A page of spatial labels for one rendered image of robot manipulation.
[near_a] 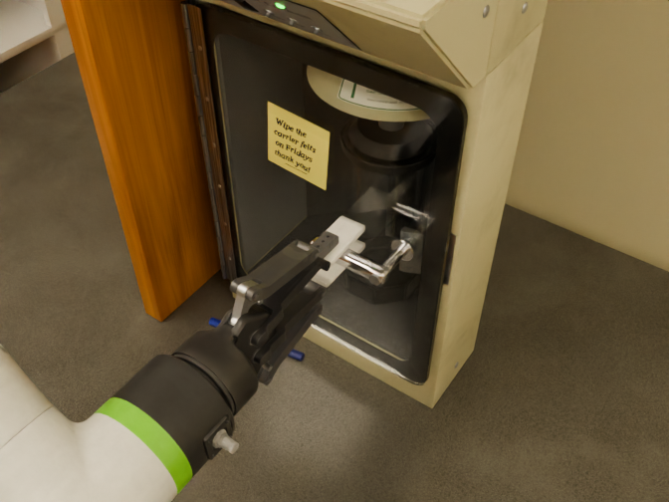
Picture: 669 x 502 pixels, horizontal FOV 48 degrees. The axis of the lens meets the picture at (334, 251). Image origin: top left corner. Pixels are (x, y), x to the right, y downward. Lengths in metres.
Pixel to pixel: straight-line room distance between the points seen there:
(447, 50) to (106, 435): 0.37
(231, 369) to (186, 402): 0.05
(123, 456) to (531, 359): 0.60
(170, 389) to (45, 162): 0.81
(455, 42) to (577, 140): 0.63
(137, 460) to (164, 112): 0.44
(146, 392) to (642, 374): 0.66
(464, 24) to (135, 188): 0.48
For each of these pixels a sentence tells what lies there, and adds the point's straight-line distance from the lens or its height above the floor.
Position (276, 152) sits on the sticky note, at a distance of 0.79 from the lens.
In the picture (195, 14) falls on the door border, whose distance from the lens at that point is 0.78.
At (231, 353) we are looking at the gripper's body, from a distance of 0.64.
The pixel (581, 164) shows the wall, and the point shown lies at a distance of 1.17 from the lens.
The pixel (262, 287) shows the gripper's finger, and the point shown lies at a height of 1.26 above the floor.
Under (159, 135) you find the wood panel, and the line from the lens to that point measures 0.90.
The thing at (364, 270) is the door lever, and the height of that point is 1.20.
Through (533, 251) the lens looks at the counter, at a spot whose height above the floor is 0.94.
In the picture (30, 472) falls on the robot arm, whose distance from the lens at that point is 0.57.
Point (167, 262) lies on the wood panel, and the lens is 1.00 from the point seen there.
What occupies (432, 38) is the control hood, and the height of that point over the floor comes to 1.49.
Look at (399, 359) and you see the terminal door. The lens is 0.89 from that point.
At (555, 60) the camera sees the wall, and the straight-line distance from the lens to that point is 1.11.
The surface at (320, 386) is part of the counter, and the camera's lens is 0.97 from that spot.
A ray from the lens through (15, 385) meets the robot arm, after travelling 0.59.
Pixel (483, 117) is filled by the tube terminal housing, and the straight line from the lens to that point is 0.65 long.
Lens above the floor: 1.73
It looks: 45 degrees down
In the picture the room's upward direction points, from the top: straight up
